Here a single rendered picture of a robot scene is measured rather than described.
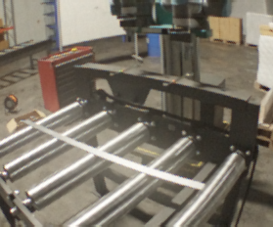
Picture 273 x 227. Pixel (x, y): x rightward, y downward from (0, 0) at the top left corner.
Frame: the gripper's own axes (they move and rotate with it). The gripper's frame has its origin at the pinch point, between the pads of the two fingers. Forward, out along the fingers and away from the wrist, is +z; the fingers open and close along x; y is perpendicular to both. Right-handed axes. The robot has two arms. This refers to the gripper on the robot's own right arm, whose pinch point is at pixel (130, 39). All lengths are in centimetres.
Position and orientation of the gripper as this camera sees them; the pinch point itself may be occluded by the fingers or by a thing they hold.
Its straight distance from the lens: 160.5
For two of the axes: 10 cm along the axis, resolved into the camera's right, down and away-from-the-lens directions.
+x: -7.8, -2.4, 5.9
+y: 6.3, -3.7, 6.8
